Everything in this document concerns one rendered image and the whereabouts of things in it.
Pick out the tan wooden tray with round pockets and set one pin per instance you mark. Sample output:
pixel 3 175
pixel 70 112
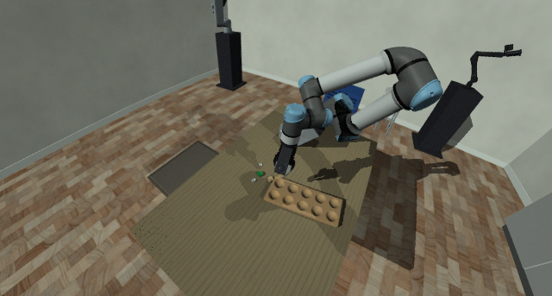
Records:
pixel 304 201

